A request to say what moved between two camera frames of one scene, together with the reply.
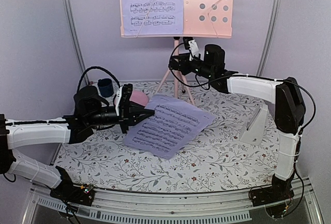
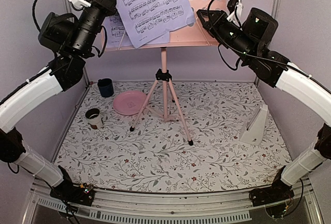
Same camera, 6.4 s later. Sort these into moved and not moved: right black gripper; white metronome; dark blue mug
Moved: right black gripper
Not moved: dark blue mug; white metronome
